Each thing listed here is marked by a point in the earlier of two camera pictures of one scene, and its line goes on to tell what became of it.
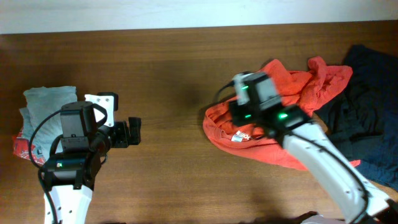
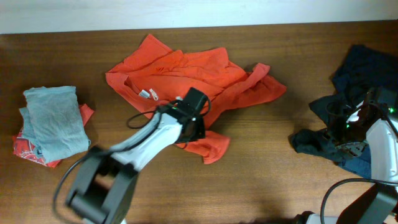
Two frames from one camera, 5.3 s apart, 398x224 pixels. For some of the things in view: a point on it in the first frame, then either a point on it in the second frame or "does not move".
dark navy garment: (362, 118) does not move
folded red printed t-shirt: (21, 148) does not move
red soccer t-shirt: (309, 91) -> (157, 74)
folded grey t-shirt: (41, 102) does not move
